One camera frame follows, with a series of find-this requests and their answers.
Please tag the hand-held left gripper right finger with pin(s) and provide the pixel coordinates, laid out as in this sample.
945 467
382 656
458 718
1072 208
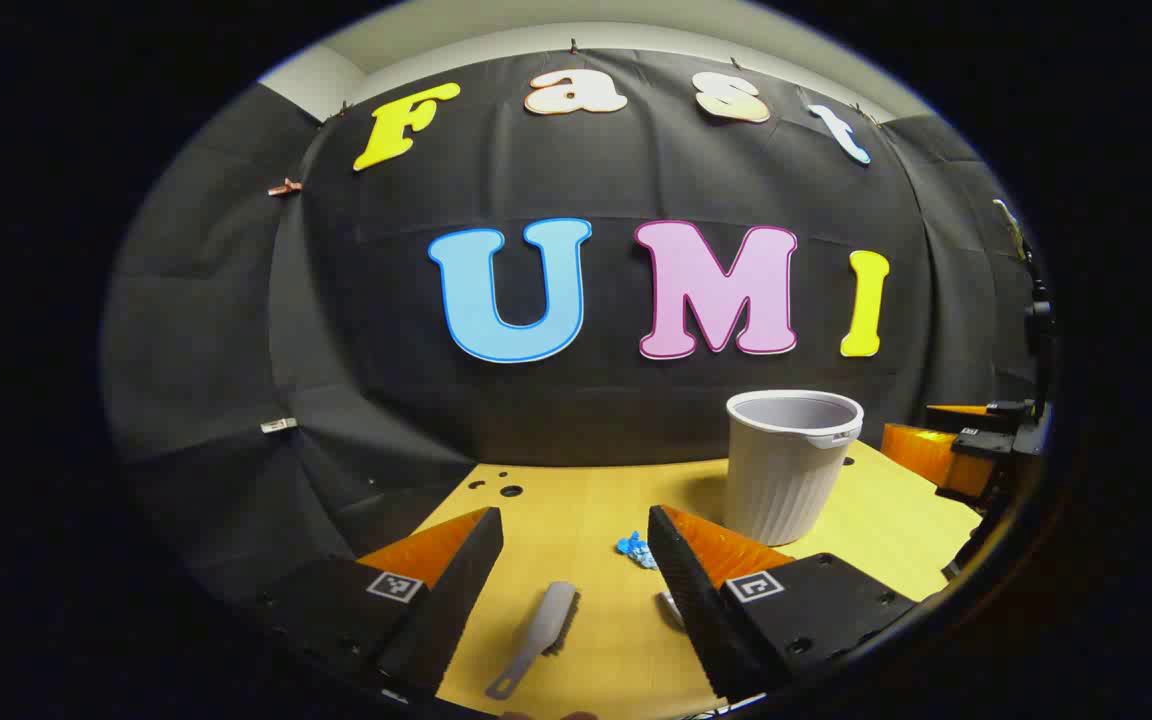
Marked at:
696 610

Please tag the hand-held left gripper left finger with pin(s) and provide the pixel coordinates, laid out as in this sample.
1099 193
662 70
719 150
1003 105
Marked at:
446 610

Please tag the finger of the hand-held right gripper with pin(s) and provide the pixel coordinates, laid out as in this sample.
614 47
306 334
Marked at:
981 419
936 460

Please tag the grey dustpan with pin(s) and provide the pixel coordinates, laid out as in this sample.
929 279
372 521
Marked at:
671 606

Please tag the light blue paper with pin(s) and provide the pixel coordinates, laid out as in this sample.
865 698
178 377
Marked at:
647 559

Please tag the bright blue paper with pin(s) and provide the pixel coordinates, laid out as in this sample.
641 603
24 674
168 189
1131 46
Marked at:
628 545

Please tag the small grey broom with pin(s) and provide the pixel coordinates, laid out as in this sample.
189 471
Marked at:
546 620

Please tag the white ribbed garbage bin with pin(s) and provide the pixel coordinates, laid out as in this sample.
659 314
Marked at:
786 480

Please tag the white clip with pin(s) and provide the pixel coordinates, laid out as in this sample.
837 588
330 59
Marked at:
278 425

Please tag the black backdrop cloth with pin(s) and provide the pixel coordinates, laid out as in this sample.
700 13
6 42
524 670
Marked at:
616 170

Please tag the copper clip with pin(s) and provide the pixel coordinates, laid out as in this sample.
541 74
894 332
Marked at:
284 187

